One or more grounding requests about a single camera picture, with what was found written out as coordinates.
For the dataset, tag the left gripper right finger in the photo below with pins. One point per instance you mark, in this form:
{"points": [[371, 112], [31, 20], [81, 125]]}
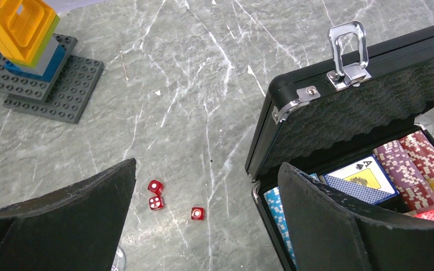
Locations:
{"points": [[330, 230]]}

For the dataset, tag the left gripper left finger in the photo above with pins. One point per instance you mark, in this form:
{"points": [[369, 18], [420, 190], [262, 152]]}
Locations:
{"points": [[77, 227]]}

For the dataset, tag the blue playing card deck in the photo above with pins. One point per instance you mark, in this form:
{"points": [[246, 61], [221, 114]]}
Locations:
{"points": [[364, 179]]}

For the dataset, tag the blue chip row far left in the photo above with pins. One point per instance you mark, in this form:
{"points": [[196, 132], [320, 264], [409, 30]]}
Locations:
{"points": [[273, 200]]}

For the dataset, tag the red die left lower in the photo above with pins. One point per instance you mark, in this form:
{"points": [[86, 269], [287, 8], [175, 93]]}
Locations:
{"points": [[156, 202]]}

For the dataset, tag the red die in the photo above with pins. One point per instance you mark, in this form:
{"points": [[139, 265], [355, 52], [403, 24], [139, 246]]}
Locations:
{"points": [[155, 187], [197, 213], [156, 202]]}

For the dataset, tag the red die left upper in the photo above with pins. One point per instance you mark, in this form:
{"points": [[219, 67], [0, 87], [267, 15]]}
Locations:
{"points": [[155, 187]]}

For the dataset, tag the black poker chip case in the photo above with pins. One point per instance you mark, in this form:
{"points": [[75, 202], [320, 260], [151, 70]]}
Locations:
{"points": [[333, 113]]}

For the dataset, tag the red die left outer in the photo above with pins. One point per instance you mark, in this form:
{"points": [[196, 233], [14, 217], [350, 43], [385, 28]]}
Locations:
{"points": [[197, 213]]}

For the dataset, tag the red yellow chip row right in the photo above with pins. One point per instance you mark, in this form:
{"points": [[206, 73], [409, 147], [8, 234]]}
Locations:
{"points": [[421, 152]]}

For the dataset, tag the grey toy brick baseplate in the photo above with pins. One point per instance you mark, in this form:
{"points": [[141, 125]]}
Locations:
{"points": [[64, 96]]}

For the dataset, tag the yellow toy brick tower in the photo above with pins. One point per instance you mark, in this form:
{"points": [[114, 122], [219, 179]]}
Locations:
{"points": [[27, 41]]}

